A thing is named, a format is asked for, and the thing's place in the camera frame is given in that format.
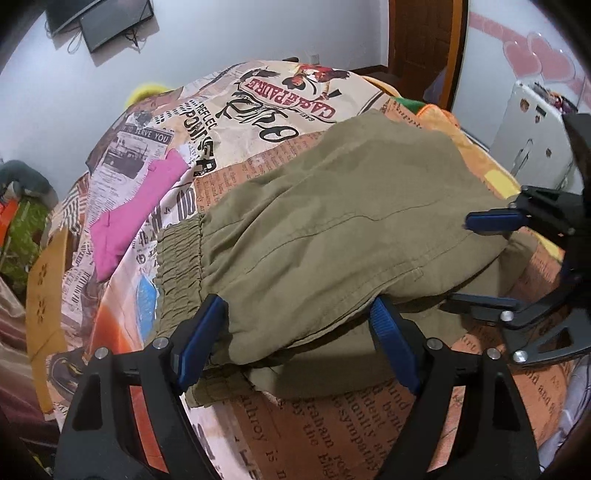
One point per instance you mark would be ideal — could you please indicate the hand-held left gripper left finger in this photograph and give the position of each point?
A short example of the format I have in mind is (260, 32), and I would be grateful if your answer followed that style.
(199, 341)

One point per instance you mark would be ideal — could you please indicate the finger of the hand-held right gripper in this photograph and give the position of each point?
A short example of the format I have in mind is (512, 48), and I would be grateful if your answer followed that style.
(494, 219)
(485, 304)

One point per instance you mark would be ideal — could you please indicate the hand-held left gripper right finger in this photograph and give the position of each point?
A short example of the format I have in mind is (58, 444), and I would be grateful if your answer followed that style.
(392, 341)

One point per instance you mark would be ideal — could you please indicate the olive green pants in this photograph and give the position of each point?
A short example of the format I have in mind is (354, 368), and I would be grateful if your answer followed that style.
(323, 230)

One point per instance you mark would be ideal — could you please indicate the white small cabinet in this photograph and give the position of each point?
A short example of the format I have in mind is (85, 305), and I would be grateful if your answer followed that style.
(531, 134)

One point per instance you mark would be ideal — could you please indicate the orange yellow patterned blanket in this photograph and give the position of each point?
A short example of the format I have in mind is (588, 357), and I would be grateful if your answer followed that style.
(475, 157)

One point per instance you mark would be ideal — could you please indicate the white wardrobe with pink stickers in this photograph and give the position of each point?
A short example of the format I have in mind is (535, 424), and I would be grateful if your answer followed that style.
(503, 55)

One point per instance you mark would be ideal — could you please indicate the pink cloth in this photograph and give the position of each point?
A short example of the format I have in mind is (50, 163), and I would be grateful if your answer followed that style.
(134, 221)

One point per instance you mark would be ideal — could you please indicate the tan paw print mat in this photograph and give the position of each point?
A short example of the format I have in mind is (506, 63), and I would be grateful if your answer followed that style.
(46, 314)

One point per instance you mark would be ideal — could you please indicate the brown wooden door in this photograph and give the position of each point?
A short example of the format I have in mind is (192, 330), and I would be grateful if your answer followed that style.
(420, 41)

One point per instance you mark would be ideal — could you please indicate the green bag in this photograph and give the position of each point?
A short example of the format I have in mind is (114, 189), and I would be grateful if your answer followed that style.
(27, 230)

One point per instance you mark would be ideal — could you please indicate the orange box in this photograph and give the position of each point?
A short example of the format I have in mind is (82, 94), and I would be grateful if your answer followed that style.
(7, 217)

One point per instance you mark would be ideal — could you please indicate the printed newspaper pattern blanket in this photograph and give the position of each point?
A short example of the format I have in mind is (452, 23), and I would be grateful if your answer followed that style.
(286, 106)

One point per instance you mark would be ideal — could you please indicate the yellow foam tube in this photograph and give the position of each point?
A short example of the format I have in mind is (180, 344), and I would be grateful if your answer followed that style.
(147, 92)

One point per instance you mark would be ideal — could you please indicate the wall socket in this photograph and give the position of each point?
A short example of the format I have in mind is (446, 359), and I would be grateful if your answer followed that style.
(314, 58)

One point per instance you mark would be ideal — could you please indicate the dark wall shelf box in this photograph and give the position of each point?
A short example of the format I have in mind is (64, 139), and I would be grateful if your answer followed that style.
(117, 27)

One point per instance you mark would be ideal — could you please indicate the black wall television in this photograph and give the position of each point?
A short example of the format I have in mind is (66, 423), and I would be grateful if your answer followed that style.
(78, 11)

